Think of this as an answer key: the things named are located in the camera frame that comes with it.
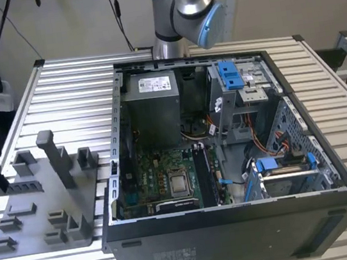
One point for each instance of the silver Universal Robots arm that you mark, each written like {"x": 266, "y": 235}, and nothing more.
{"x": 188, "y": 2}

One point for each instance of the grey plastic parts rack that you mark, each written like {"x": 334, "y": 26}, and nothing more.
{"x": 51, "y": 205}

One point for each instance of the black table corner cap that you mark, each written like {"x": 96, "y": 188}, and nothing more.
{"x": 39, "y": 62}
{"x": 298, "y": 38}

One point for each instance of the green motherboard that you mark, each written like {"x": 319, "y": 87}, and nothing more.
{"x": 148, "y": 179}

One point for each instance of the grey power supply unit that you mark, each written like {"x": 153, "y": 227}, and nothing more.
{"x": 154, "y": 119}

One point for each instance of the metal CPU socket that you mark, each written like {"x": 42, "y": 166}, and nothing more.
{"x": 178, "y": 170}

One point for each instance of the silver CPU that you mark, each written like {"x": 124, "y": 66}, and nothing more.
{"x": 179, "y": 183}

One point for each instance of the black graphics card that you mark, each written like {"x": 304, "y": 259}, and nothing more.
{"x": 177, "y": 206}

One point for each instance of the black open PC case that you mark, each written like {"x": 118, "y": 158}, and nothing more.
{"x": 209, "y": 244}

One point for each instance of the blue plastic drive carrier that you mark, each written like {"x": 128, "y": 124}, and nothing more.
{"x": 229, "y": 77}

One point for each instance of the hard disk in blue carrier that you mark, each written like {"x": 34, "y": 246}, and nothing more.
{"x": 267, "y": 164}

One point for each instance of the grey metal drive cage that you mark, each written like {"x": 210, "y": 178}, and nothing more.
{"x": 257, "y": 95}

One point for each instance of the black box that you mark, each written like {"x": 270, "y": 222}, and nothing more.
{"x": 331, "y": 57}

